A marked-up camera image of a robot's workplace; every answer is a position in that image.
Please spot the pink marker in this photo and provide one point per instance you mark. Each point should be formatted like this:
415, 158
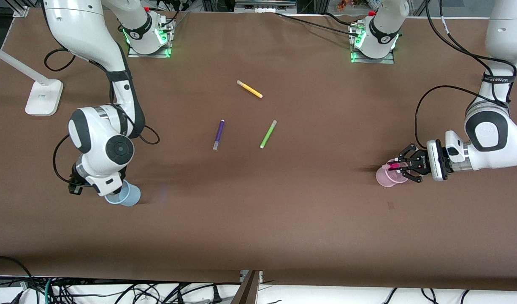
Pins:
395, 166

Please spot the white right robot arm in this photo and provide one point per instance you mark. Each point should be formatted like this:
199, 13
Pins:
98, 139

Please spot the light blue plastic cup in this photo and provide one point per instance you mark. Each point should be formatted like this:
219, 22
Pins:
131, 197

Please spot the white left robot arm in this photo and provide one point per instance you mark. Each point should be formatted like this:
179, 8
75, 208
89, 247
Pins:
494, 139

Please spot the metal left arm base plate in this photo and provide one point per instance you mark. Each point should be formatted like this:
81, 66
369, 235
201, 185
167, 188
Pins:
389, 61

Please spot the brown table cover sheet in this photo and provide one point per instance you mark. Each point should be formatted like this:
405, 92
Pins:
258, 219

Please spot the purple marker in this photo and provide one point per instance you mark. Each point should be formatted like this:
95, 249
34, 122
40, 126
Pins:
219, 133

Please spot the grey metal box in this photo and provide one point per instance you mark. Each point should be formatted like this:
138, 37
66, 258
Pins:
264, 5

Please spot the black power plug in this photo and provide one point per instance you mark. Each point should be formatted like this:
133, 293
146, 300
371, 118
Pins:
217, 295

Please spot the orange toy figure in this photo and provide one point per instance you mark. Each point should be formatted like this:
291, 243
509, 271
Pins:
342, 5

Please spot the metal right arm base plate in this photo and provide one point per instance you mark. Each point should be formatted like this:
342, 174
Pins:
132, 54

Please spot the green marker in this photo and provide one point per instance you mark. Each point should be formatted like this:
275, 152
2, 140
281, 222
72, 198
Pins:
267, 135

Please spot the dark table leg beam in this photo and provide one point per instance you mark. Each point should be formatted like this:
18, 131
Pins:
247, 291

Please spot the white desk lamp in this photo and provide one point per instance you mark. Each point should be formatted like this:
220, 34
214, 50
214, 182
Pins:
43, 99

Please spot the yellow marker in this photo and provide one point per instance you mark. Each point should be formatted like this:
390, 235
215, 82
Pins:
250, 89

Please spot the pink plastic cup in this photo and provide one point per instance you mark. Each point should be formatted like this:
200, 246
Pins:
385, 179

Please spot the aluminium frame profile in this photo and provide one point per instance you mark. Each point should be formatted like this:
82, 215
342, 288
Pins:
21, 9

